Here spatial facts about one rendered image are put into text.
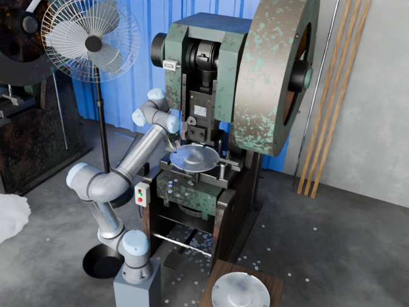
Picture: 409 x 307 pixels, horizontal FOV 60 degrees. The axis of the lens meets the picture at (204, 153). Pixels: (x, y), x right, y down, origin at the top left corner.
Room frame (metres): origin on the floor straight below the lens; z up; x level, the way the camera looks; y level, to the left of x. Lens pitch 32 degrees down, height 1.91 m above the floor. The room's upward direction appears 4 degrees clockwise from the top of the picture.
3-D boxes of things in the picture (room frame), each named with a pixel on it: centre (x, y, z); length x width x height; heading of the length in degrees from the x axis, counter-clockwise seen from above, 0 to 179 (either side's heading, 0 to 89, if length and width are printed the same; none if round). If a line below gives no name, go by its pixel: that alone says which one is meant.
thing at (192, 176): (1.69, 0.07, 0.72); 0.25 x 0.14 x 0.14; 158
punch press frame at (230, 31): (1.99, -0.05, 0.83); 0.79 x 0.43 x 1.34; 158
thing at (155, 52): (1.96, 0.23, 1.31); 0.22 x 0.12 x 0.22; 158
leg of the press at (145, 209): (2.08, 0.20, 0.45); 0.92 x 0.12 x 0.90; 158
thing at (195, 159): (1.74, 0.05, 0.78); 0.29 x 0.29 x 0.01
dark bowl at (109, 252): (1.56, 0.59, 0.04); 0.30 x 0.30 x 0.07
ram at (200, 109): (1.82, 0.02, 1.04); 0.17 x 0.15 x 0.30; 158
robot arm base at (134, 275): (1.17, 0.29, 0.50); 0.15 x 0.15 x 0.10
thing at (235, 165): (1.79, -0.15, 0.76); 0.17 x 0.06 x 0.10; 68
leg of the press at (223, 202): (1.89, -0.29, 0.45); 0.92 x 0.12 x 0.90; 158
